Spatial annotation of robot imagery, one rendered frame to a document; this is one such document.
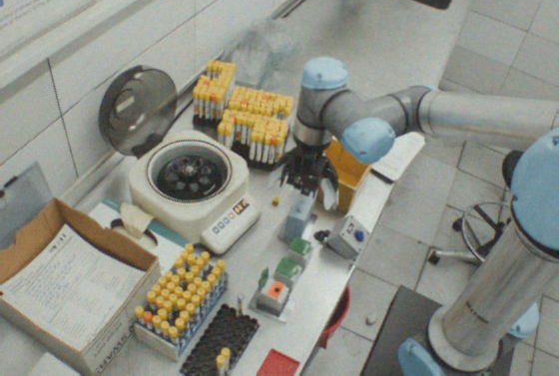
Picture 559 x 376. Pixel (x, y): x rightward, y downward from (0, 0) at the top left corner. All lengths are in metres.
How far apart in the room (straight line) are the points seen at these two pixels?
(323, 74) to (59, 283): 0.67
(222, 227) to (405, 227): 1.45
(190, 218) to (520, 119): 0.69
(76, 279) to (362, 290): 1.41
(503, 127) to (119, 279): 0.78
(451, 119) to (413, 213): 1.78
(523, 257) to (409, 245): 1.82
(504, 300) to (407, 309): 0.45
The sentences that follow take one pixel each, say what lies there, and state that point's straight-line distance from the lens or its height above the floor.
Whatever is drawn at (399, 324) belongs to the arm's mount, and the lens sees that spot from 1.05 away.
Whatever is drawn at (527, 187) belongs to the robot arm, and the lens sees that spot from 0.52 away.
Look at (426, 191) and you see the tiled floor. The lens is 2.66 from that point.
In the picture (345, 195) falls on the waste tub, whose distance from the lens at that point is 1.22.
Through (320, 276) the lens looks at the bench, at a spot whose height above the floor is 0.88.
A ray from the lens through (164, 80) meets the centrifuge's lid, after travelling 1.23.
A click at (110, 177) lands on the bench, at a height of 0.87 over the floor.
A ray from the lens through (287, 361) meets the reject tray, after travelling 1.04.
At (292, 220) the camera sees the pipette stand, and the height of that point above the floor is 0.96.
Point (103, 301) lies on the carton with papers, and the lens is 1.04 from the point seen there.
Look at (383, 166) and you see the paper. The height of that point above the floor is 0.89.
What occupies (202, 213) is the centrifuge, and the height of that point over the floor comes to 0.99.
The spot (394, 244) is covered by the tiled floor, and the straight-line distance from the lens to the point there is 2.38.
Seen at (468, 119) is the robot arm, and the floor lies 1.41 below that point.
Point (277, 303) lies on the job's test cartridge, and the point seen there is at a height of 0.94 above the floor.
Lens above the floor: 1.84
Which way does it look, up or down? 46 degrees down
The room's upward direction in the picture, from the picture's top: 9 degrees clockwise
